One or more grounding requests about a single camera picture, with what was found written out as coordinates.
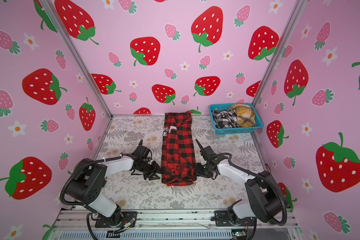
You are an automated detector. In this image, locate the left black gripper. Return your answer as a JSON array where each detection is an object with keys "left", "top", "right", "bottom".
[{"left": 140, "top": 160, "right": 166, "bottom": 180}]

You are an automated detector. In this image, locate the red black plaid shirt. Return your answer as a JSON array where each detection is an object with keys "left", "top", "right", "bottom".
[{"left": 161, "top": 112, "right": 197, "bottom": 187}]

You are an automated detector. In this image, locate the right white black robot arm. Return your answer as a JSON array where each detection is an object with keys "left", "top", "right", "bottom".
[{"left": 197, "top": 151, "right": 288, "bottom": 226}]

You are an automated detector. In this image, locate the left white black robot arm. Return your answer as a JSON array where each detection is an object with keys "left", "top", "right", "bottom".
[{"left": 60, "top": 154, "right": 164, "bottom": 227}]

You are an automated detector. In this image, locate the white black plaid shirt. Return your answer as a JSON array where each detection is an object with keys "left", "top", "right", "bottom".
[{"left": 212, "top": 109, "right": 239, "bottom": 129}]

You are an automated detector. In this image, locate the teal plastic basket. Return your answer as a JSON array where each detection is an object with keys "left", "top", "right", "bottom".
[{"left": 209, "top": 103, "right": 263, "bottom": 135}]

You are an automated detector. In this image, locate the yellow plaid shirt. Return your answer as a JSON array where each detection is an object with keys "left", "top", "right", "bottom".
[{"left": 229, "top": 104, "right": 256, "bottom": 128}]

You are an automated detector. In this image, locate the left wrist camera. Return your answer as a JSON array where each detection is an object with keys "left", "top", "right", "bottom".
[{"left": 135, "top": 139, "right": 153, "bottom": 162}]

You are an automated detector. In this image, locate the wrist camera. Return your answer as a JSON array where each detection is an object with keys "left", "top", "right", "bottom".
[
  {"left": 135, "top": 139, "right": 153, "bottom": 162},
  {"left": 196, "top": 139, "right": 216, "bottom": 163}
]

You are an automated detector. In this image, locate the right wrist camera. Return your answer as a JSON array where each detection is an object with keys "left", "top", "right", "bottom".
[{"left": 196, "top": 139, "right": 216, "bottom": 163}]

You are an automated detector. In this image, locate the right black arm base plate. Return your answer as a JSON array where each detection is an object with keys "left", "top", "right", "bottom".
[{"left": 211, "top": 210, "right": 256, "bottom": 227}]

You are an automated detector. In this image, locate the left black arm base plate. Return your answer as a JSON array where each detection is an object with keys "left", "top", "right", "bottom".
[{"left": 95, "top": 211, "right": 138, "bottom": 229}]

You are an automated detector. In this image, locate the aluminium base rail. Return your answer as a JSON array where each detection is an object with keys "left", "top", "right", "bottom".
[{"left": 52, "top": 208, "right": 298, "bottom": 232}]

